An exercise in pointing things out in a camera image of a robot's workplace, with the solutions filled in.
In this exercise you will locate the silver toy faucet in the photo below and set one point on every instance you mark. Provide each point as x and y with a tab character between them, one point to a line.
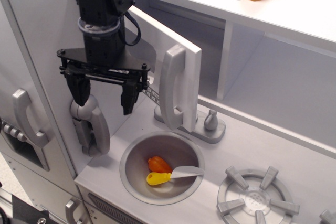
208	127

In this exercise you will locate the silver oven door handle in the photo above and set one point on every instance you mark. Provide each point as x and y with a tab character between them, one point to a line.
70	209

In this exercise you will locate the yellow handled toy spatula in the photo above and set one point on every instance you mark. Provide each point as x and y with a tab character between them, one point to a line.
155	178

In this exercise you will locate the round silver sink bowl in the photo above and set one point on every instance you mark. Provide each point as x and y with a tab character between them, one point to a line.
159	154

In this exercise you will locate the white microwave door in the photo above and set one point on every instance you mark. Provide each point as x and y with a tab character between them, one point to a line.
186	87

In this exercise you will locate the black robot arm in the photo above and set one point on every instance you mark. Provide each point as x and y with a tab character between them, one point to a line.
96	16

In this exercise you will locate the silver toy phone handset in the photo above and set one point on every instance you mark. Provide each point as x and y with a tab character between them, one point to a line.
91	127

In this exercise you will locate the silver toy stove burner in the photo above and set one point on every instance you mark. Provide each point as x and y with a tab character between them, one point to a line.
255	196

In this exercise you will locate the orange toy pepper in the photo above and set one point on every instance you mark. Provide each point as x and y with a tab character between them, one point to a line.
159	165

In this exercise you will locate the grey toy ice dispenser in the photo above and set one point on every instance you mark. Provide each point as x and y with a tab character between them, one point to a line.
23	146

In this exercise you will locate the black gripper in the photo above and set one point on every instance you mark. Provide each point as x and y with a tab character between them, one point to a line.
105	58

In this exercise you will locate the white toy kitchen cabinet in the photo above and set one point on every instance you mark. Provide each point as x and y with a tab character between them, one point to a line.
267	68

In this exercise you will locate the silver fridge door handle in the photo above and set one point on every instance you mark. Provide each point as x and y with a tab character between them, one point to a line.
21	101

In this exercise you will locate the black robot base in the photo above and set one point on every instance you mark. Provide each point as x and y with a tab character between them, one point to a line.
14	210

